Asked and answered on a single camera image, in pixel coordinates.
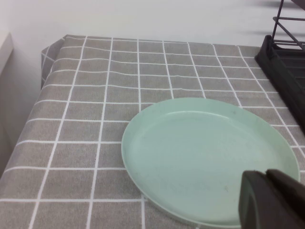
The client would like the light green plate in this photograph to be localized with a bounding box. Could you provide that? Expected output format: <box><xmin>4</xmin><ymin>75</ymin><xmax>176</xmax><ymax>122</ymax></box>
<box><xmin>121</xmin><ymin>97</ymin><xmax>300</xmax><ymax>227</ymax></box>

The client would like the grey checked tablecloth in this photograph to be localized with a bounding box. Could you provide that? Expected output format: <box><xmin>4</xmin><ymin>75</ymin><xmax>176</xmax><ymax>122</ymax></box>
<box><xmin>0</xmin><ymin>34</ymin><xmax>305</xmax><ymax>229</ymax></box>

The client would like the black wire dish rack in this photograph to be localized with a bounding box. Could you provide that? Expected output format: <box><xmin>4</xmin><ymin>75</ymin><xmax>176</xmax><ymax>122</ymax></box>
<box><xmin>271</xmin><ymin>0</ymin><xmax>305</xmax><ymax>52</ymax></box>

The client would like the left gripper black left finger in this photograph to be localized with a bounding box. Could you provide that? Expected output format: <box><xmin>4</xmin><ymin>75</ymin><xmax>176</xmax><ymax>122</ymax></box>
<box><xmin>238</xmin><ymin>169</ymin><xmax>305</xmax><ymax>229</ymax></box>

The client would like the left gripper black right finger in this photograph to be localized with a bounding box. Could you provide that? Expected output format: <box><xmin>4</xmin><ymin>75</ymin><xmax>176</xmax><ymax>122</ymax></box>
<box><xmin>266</xmin><ymin>168</ymin><xmax>305</xmax><ymax>208</ymax></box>

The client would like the black plastic drip tray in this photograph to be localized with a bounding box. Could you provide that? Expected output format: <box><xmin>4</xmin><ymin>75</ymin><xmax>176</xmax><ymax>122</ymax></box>
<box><xmin>254</xmin><ymin>34</ymin><xmax>305</xmax><ymax>146</ymax></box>

